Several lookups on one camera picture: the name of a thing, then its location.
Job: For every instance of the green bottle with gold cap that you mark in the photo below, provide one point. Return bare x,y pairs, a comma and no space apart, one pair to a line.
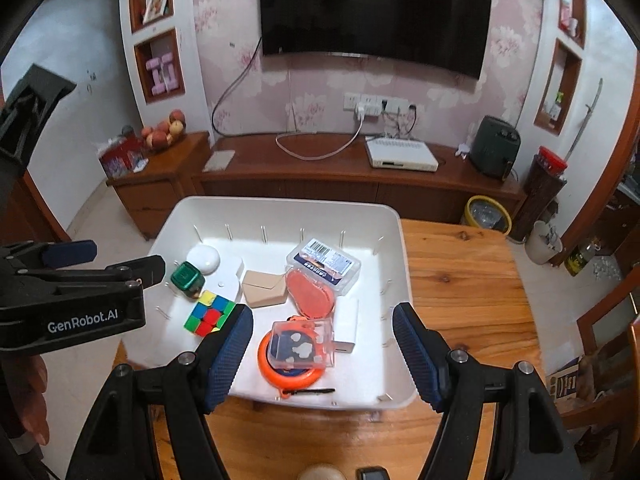
186,279

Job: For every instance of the bowl of fruit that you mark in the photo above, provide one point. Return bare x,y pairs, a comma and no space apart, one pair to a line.
162,132

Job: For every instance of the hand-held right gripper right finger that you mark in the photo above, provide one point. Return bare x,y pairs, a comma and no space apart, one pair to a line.
415,355

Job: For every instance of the wooden side cabinet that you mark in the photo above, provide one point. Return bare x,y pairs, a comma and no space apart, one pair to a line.
150,195

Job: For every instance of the white paper sheet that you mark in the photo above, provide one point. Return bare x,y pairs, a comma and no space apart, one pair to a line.
220,160

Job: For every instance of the white bucket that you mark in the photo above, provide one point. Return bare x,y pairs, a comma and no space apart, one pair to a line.
542,245

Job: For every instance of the wooden chair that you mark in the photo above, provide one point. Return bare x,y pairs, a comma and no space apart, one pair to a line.
607,330

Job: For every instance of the small white figure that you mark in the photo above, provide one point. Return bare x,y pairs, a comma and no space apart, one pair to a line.
462,150

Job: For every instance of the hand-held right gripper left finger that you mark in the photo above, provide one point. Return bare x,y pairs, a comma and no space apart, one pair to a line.
230,355

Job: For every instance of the yellow trash bin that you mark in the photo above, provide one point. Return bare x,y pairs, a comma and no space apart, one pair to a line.
487,215

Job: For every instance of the thin curved stick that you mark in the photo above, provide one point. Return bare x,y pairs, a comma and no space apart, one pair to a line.
587,110

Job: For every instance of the wooden-framed wall niches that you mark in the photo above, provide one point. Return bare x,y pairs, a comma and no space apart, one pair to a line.
552,90

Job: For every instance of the black pen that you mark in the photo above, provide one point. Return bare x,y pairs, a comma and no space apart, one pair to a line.
312,391

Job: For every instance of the white wall socket strip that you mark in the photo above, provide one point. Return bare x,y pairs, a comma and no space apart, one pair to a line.
382,103

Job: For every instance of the wooden door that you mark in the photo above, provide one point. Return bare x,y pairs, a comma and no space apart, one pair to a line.
40,210

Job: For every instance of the white charger plug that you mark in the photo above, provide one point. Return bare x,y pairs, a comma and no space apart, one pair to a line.
346,325

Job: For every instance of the black flat television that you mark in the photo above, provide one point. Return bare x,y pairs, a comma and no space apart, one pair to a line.
375,7

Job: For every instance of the person's left hand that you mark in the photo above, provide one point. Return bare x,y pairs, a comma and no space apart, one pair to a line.
31,400

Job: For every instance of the dark tall container red lid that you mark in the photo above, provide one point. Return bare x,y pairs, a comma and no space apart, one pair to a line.
542,190

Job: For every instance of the red printed box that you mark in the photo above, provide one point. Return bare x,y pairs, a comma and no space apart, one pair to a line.
122,157

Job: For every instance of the white plastic holder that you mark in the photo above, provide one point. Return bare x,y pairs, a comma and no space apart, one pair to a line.
227,275

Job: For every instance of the white wall niche shelf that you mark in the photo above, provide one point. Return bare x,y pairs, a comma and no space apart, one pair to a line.
190,35

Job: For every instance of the dark green air fryer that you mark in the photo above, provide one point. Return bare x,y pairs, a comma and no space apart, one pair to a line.
492,147

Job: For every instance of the olive bottle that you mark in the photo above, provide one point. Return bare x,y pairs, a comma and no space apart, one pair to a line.
580,260

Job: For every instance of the leaning picture book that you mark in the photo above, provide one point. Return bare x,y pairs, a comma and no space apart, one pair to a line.
156,4

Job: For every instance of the clear box with dark pieces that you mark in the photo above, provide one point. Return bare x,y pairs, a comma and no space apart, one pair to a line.
300,345

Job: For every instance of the beige round knob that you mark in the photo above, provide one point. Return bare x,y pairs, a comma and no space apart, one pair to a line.
324,472

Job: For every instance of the pink boxes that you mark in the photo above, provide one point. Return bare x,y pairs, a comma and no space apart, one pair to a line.
161,75

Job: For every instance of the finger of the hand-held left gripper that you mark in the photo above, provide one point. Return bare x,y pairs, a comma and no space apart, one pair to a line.
145,270
70,254

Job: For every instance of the white oval case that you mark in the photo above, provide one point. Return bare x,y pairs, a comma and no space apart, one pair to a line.
205,259

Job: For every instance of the wooden television console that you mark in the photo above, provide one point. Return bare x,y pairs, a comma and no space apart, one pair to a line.
325,175

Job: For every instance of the small black device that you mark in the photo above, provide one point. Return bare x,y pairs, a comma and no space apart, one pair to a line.
372,474

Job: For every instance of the beige wedge-shaped box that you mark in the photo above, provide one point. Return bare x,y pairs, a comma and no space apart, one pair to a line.
262,290

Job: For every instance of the white set-top box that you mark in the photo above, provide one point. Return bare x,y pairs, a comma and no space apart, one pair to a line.
400,155

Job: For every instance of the white plastic bin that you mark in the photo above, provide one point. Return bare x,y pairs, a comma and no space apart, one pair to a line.
370,280

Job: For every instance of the cardboard box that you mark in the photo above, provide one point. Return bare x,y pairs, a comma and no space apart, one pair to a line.
570,380

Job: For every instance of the white mug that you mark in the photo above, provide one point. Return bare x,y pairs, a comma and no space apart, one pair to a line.
572,26

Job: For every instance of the coral oval case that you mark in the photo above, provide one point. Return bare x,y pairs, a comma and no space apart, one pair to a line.
310,297

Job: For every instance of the colourful puzzle cube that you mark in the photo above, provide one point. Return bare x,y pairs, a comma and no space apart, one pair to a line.
207,315

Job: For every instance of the clear labelled plastic box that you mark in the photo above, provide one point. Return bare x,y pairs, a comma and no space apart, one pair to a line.
327,262

